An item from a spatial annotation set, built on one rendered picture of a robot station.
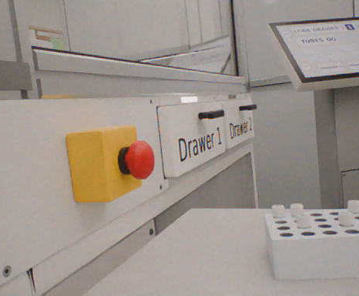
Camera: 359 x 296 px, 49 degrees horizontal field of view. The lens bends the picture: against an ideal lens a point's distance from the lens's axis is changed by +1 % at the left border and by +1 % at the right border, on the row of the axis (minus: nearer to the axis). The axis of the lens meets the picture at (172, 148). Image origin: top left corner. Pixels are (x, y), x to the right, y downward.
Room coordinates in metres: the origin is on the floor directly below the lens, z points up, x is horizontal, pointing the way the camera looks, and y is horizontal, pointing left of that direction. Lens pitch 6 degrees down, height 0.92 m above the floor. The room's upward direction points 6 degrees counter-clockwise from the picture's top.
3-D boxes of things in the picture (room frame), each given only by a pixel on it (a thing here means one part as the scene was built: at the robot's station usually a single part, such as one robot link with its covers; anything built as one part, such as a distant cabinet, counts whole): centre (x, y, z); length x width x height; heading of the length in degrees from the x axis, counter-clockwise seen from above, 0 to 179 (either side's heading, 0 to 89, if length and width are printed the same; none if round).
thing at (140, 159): (0.40, 0.04, 0.88); 0.04 x 0.03 x 0.04; 156
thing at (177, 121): (0.72, -0.05, 0.87); 0.29 x 0.02 x 0.11; 156
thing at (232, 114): (1.01, -0.17, 0.87); 0.29 x 0.02 x 0.11; 156
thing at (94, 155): (0.41, 0.07, 0.88); 0.07 x 0.05 x 0.07; 156
